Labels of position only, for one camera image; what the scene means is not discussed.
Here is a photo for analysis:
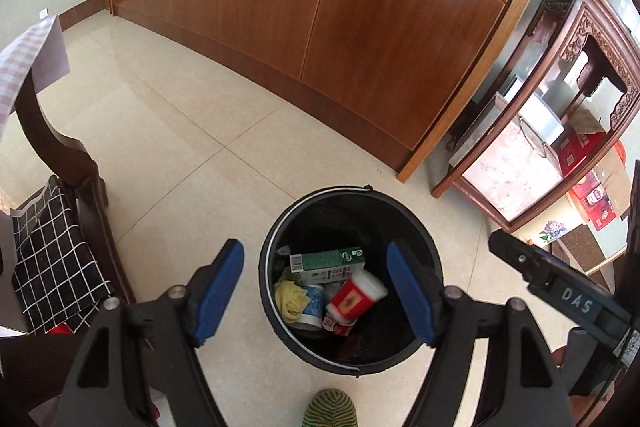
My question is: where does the black trash bin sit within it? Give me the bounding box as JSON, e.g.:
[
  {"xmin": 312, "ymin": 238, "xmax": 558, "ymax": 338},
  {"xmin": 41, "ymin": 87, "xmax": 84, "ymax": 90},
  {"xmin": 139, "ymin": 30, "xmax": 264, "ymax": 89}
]
[{"xmin": 257, "ymin": 185, "xmax": 444, "ymax": 379}]

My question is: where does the green white paper box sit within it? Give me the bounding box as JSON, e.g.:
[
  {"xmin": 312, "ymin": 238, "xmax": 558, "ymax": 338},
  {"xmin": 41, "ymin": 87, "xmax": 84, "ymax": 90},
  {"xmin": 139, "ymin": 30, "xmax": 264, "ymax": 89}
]
[{"xmin": 289, "ymin": 246, "xmax": 366, "ymax": 286}]

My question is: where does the white flowered pot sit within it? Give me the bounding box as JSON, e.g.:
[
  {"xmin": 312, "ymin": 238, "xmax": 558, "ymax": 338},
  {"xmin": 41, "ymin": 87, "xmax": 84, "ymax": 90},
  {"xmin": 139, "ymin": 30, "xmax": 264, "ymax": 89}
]
[{"xmin": 537, "ymin": 219, "xmax": 569, "ymax": 244}]

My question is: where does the brown wooden sideboard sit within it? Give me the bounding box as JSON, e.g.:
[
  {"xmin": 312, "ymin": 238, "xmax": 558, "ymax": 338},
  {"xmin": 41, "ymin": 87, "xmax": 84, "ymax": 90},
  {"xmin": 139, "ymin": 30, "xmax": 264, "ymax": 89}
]
[{"xmin": 102, "ymin": 0, "xmax": 551, "ymax": 184}]

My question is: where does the carved wooden stand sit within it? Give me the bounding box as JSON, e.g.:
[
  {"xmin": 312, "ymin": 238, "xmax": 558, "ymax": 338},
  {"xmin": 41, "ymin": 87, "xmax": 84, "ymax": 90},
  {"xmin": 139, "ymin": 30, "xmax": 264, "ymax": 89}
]
[{"xmin": 432, "ymin": 0, "xmax": 640, "ymax": 236}]

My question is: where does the red cardboard box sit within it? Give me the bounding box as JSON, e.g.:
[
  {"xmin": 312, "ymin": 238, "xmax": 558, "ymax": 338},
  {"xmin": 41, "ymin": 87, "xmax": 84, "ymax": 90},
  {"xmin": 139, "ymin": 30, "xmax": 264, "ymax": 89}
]
[
  {"xmin": 557, "ymin": 131, "xmax": 607, "ymax": 178},
  {"xmin": 569, "ymin": 171, "xmax": 619, "ymax": 228}
]

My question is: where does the green striped slipper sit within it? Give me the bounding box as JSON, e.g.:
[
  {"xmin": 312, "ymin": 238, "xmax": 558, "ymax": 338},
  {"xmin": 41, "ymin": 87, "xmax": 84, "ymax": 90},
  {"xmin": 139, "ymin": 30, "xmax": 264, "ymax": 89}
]
[{"xmin": 302, "ymin": 388, "xmax": 359, "ymax": 427}]

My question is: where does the dark wooden table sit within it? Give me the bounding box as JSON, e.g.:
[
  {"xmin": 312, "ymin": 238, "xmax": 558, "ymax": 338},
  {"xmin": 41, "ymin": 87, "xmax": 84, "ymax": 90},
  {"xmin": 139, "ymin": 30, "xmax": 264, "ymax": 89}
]
[{"xmin": 14, "ymin": 69, "xmax": 138, "ymax": 313}]

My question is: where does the grey stone slab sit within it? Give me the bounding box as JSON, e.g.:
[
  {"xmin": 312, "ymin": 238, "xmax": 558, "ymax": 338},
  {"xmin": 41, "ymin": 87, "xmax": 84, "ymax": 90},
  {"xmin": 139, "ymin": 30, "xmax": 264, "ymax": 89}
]
[{"xmin": 447, "ymin": 91, "xmax": 502, "ymax": 168}]

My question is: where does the red paper cup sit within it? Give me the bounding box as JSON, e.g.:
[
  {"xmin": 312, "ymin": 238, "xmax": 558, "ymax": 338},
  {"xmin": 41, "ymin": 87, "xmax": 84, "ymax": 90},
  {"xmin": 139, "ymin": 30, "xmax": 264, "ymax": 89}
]
[{"xmin": 325, "ymin": 267, "xmax": 389, "ymax": 326}]

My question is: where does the yellow cloth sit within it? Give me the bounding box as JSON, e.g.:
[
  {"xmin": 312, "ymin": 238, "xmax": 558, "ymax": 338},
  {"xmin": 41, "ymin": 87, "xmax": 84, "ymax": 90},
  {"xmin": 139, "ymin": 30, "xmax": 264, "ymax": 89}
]
[{"xmin": 273, "ymin": 279, "xmax": 311, "ymax": 323}]

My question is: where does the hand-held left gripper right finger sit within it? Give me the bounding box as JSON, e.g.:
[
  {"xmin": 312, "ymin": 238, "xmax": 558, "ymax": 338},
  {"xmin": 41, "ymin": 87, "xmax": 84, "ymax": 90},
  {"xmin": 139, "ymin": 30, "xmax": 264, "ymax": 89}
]
[{"xmin": 385, "ymin": 241, "xmax": 576, "ymax": 427}]

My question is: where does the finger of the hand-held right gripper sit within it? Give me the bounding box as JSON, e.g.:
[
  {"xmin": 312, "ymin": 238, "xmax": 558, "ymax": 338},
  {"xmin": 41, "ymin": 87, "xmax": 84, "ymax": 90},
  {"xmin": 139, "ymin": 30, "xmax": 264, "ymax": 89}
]
[
  {"xmin": 620, "ymin": 159, "xmax": 640, "ymax": 293},
  {"xmin": 488, "ymin": 230, "xmax": 568, "ymax": 297}
]

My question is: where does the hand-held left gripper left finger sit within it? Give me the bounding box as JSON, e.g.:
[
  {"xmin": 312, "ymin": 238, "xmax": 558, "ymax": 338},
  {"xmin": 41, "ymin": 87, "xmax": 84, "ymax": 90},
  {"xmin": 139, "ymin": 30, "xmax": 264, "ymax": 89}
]
[{"xmin": 52, "ymin": 238, "xmax": 246, "ymax": 427}]

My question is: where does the blue patterned paper cup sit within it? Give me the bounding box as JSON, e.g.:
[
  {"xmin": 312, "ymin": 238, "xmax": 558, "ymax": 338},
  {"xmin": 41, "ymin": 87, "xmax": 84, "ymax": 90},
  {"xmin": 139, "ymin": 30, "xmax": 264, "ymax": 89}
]
[{"xmin": 292, "ymin": 284, "xmax": 327, "ymax": 332}]

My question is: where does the grey metal container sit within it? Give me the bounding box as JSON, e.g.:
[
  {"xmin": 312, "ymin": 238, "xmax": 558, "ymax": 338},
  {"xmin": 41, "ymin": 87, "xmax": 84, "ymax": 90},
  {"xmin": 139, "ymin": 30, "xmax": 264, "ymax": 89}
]
[{"xmin": 500, "ymin": 77, "xmax": 569, "ymax": 158}]

